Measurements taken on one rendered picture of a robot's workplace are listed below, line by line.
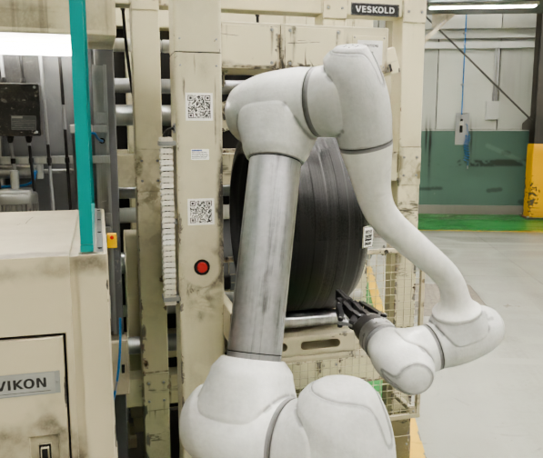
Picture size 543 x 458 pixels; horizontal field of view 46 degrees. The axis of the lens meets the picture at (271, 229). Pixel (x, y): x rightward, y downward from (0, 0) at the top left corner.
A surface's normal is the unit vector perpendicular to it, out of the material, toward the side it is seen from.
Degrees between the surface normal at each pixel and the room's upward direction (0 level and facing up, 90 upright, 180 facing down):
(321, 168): 55
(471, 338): 90
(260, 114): 77
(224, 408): 68
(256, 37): 90
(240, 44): 90
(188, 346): 90
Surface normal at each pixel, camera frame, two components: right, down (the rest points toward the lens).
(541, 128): -0.10, 0.15
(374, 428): 0.52, -0.29
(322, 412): -0.44, -0.41
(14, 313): 0.26, 0.15
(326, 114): -0.35, 0.48
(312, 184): 0.24, -0.28
